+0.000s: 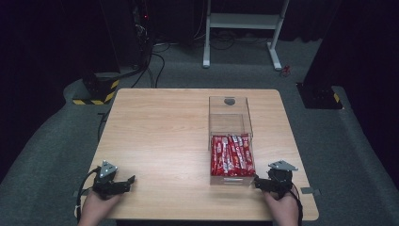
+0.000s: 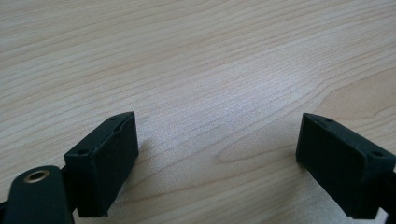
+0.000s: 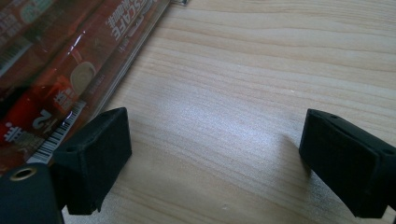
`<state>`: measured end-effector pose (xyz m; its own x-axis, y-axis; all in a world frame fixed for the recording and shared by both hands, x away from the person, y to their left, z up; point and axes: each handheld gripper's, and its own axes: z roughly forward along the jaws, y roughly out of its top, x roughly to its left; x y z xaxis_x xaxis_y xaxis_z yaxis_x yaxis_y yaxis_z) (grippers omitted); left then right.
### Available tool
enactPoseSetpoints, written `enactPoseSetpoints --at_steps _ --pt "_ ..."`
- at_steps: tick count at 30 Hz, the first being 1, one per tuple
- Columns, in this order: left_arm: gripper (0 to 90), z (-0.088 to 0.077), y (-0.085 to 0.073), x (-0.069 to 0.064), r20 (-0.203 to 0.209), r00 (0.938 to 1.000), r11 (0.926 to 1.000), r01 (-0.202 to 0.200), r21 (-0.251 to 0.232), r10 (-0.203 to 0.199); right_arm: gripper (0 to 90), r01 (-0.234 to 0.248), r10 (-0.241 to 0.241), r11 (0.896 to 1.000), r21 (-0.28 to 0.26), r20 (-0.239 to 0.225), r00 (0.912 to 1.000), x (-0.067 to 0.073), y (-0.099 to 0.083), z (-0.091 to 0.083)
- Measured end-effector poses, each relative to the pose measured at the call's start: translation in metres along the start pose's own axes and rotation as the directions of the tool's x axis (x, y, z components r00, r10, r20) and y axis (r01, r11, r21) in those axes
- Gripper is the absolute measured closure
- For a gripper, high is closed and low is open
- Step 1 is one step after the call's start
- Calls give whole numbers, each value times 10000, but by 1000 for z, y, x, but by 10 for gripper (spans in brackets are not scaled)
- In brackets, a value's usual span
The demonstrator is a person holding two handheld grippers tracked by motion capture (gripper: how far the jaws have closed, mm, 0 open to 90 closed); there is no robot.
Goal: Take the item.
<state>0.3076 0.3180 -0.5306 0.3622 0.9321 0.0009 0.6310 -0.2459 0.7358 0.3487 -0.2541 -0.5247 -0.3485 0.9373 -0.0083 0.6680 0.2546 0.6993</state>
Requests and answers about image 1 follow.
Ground dark equipment stand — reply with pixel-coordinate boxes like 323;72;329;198
130;0;154;69

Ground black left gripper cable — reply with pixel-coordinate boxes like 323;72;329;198
75;167;102;222

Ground yellow black striped stand base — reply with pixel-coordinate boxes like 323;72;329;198
72;72;121;106

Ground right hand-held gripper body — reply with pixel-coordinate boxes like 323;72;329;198
265;159;299;201

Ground black floor cables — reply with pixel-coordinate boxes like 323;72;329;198
130;41;172;89

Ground clear acrylic box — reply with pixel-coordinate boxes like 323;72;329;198
207;95;256;187

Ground white metal stand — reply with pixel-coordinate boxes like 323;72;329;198
201;0;290;72

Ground person's left hand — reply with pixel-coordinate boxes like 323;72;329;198
77;189;124;226

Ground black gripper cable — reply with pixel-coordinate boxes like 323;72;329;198
289;187;305;226
75;167;102;222

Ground small red floor object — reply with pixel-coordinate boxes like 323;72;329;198
279;64;292;78

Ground pile of red snack packets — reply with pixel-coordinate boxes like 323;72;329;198
210;133;256;178

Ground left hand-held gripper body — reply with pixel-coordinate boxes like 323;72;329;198
91;160;130;201

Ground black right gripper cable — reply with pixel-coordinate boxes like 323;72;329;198
289;187;305;226

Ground person's right hand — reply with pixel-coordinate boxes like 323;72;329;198
263;189;300;226

